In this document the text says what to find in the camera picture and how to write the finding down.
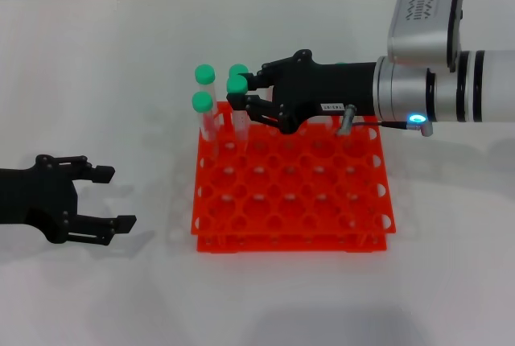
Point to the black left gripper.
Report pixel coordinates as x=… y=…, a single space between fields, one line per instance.
x=32 y=197

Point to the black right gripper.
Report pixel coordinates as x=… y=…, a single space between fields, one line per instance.
x=330 y=88

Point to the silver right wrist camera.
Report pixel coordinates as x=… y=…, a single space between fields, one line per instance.
x=422 y=12

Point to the orange plastic test tube rack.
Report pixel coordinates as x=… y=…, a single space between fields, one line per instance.
x=289 y=185

